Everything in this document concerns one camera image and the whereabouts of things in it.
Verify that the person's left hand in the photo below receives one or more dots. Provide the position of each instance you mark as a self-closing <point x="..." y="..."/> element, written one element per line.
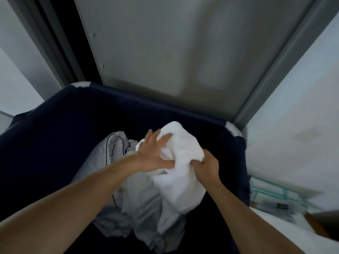
<point x="152" y="156"/>

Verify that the person's left forearm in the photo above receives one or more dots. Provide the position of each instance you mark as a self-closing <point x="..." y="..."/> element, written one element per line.
<point x="53" y="208"/>

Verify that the white pillowcase black piping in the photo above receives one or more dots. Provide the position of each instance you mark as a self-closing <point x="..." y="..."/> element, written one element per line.
<point x="143" y="208"/>

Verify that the grey door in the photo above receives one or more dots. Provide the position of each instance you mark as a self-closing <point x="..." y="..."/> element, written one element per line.
<point x="172" y="44"/>

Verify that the person's right hand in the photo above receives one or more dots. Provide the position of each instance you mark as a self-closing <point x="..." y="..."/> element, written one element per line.
<point x="208" y="169"/>

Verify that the white towel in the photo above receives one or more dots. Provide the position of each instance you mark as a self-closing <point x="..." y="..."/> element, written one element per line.
<point x="182" y="182"/>
<point x="291" y="235"/>

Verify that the navy laundry hamper white frame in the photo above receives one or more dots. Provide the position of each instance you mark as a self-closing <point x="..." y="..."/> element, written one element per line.
<point x="53" y="129"/>

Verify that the grey door frame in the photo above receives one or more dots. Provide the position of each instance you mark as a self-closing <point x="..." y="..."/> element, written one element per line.
<point x="278" y="63"/>

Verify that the person's right forearm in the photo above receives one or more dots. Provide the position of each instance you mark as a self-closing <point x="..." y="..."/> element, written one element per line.
<point x="251" y="227"/>

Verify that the round wooden side table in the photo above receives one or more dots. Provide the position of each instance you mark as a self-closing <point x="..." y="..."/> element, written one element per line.
<point x="317" y="226"/>

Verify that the teal white boxes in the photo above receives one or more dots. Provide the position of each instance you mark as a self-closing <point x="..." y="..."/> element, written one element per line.
<point x="272" y="195"/>

